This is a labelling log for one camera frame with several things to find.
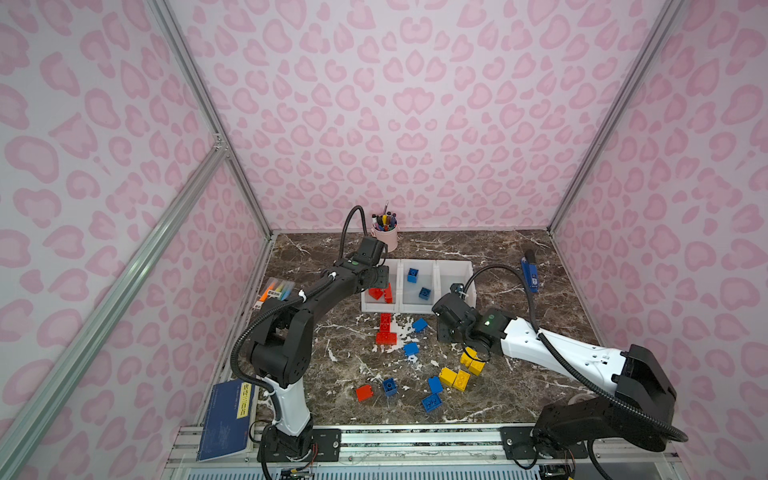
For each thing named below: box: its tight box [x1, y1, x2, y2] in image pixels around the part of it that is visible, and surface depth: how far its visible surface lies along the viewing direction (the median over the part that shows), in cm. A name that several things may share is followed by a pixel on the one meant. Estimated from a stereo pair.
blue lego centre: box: [403, 342, 420, 357], surface depth 92 cm
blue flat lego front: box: [422, 393, 443, 413], surface depth 81 cm
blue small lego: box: [428, 376, 443, 394], surface depth 84 cm
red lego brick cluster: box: [375, 313, 397, 345], surface depth 93 cm
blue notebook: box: [196, 379, 255, 463], surface depth 77 cm
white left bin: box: [360, 259, 401, 313], surface depth 97 cm
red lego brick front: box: [356, 384, 374, 402], surface depth 84 cm
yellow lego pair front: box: [440, 367, 470, 392], surface depth 84 cm
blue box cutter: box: [521, 249, 539, 293], surface depth 106 cm
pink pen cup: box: [371, 200, 399, 253], surface depth 109 cm
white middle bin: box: [398, 258, 439, 314], surface depth 103 cm
